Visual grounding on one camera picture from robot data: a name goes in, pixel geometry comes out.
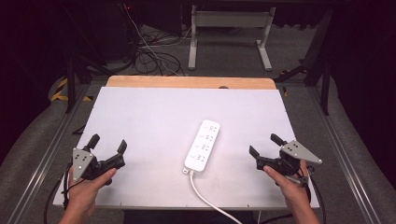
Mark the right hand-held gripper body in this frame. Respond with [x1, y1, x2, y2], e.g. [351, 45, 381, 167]
[255, 139, 323, 188]

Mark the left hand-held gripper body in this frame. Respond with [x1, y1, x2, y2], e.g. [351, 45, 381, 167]
[72, 147, 126, 182]

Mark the person's left hand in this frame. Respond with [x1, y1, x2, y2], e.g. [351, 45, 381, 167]
[64, 166, 118, 220]

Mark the person's right hand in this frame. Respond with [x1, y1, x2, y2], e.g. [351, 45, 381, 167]
[262, 160, 312, 216]

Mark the white table board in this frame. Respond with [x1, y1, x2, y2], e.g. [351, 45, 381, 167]
[52, 86, 320, 210]

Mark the white power strip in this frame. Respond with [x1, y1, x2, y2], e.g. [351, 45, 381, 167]
[182, 119, 221, 175]

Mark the black metal stand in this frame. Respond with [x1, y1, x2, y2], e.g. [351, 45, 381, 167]
[59, 6, 108, 115]
[274, 7, 335, 117]

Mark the wooden table top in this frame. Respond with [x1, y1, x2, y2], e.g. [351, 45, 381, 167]
[106, 75, 277, 91]

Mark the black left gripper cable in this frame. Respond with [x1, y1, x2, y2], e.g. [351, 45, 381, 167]
[42, 161, 76, 224]

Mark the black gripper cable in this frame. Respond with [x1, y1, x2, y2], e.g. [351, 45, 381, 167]
[260, 166, 327, 224]
[42, 161, 76, 224]

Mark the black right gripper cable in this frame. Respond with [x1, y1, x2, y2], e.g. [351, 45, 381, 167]
[260, 166, 327, 224]

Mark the white power strip cable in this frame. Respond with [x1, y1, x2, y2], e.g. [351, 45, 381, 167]
[188, 170, 244, 224]

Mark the tangle of black floor cables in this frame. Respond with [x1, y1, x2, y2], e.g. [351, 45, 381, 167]
[122, 24, 244, 77]

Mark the white floor cable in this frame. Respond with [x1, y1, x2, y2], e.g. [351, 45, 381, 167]
[122, 3, 192, 77]

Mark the white metal table frame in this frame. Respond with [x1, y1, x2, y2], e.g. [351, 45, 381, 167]
[188, 4, 277, 72]

